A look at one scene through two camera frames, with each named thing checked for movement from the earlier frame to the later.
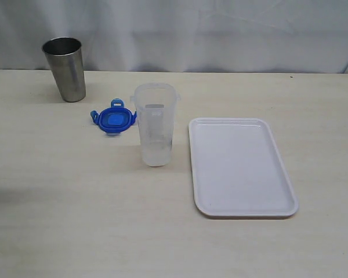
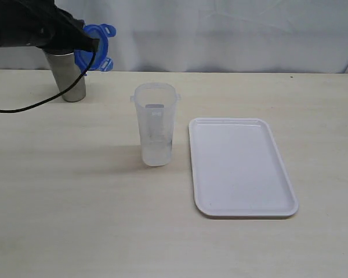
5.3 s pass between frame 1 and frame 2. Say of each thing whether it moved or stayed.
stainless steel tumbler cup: stayed
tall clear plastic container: stayed
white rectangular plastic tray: stayed
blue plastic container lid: moved
